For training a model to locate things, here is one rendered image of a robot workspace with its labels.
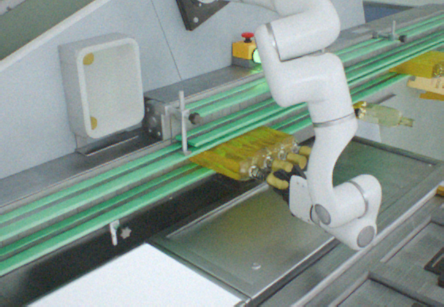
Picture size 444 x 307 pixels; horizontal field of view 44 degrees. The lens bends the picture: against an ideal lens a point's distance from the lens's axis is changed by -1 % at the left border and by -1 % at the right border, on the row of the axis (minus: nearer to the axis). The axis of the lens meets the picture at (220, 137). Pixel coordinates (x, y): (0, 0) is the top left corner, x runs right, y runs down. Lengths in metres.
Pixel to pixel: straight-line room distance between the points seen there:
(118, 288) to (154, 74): 0.62
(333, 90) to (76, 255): 0.76
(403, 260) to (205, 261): 0.47
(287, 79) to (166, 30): 0.60
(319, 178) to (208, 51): 0.74
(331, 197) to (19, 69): 0.75
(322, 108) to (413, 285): 0.47
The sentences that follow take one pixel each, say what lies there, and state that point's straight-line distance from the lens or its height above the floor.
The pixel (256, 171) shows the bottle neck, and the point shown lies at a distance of 1.39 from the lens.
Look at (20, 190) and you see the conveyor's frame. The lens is 1.30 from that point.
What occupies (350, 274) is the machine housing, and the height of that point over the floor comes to 1.41.
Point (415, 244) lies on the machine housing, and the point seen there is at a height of 1.45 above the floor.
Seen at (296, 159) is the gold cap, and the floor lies 1.15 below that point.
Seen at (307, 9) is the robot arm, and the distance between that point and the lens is 1.16.
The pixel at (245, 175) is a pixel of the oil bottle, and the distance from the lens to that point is 1.40.
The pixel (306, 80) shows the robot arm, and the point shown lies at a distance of 1.05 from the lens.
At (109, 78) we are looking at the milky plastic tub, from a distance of 1.44.
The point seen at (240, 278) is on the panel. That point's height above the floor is 1.25.
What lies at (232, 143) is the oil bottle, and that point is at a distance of 1.49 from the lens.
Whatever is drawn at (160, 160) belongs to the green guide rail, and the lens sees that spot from 1.39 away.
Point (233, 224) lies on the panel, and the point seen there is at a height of 1.09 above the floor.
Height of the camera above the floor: 1.93
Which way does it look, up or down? 41 degrees down
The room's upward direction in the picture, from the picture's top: 109 degrees clockwise
